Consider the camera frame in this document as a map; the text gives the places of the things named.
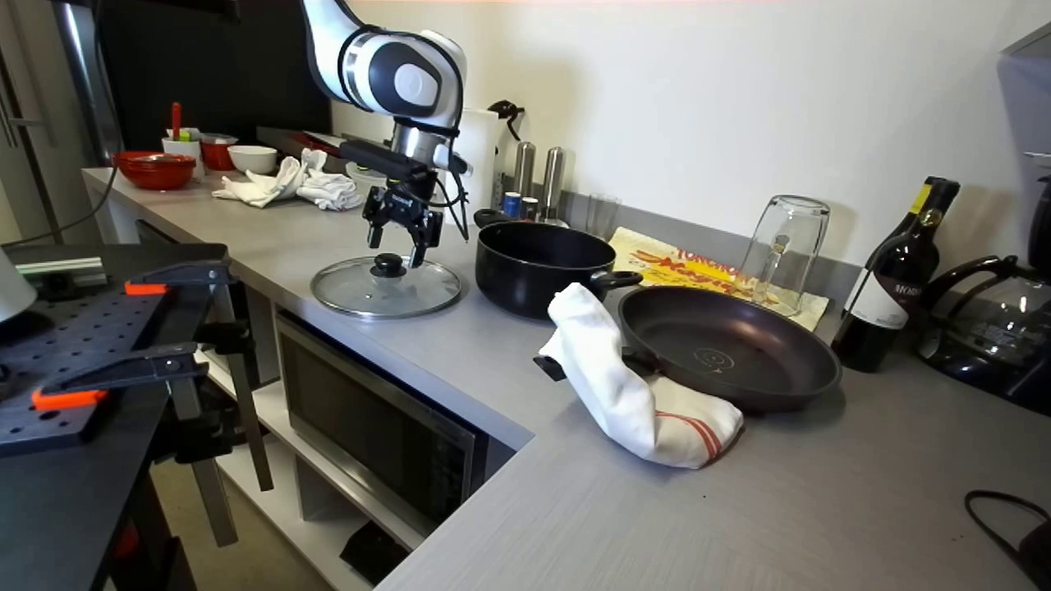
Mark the crumpled white cloth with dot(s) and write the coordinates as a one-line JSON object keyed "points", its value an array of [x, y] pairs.
{"points": [[284, 184]]}

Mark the red cup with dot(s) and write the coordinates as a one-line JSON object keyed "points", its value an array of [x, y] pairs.
{"points": [[217, 153]]}

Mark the black cooking pot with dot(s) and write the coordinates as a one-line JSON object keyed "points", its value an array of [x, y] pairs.
{"points": [[537, 287]]}

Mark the wine bottle yellow cap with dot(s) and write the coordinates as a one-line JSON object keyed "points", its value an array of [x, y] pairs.
{"points": [[890, 296]]}

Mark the upturned clear drinking glass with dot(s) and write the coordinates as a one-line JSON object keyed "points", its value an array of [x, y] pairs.
{"points": [[785, 252]]}

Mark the yellow red dish towel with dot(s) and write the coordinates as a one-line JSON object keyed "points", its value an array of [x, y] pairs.
{"points": [[678, 266]]}

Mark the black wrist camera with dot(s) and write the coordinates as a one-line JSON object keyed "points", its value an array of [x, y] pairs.
{"points": [[388, 163]]}

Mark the white towel red stripes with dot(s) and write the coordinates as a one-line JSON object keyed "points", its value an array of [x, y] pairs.
{"points": [[624, 406]]}

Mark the white black Franka arm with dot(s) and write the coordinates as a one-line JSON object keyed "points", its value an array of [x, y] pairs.
{"points": [[395, 78]]}

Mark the red bowl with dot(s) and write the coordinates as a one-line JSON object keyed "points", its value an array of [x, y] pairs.
{"points": [[157, 173]]}

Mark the white bowl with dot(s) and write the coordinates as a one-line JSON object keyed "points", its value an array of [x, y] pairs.
{"points": [[251, 158]]}

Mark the white utensil holder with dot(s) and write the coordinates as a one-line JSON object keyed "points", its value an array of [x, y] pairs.
{"points": [[181, 142]]}

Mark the blue spice can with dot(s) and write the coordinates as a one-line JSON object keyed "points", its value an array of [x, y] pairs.
{"points": [[509, 204]]}

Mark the black frying pan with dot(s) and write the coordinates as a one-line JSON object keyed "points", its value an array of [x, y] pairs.
{"points": [[725, 348]]}

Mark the glass pot lid black knob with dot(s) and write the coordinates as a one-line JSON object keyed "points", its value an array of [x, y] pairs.
{"points": [[355, 296]]}

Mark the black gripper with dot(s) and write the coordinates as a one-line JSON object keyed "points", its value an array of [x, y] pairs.
{"points": [[403, 204]]}

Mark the black perforated mounting board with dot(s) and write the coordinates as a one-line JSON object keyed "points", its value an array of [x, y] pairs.
{"points": [[76, 348]]}

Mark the built-in microwave oven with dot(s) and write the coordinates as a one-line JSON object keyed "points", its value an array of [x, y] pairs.
{"points": [[371, 427]]}

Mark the tall steel mill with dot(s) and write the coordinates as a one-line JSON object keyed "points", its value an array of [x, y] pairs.
{"points": [[527, 169], [557, 176]]}

